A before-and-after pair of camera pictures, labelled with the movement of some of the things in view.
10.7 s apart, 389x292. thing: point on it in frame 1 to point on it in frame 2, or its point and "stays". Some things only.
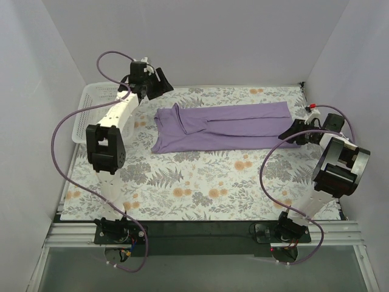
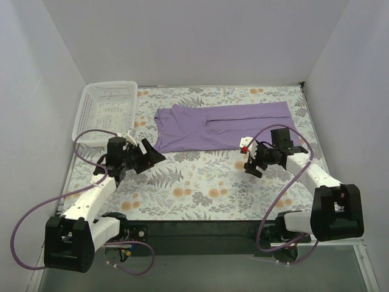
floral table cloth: x=264 y=184 stays
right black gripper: x=301 y=132 to x=256 y=158
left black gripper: x=155 y=88 to x=143 y=158
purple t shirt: x=189 y=128 stays
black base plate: x=200 y=238 stays
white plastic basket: x=93 y=93 stays
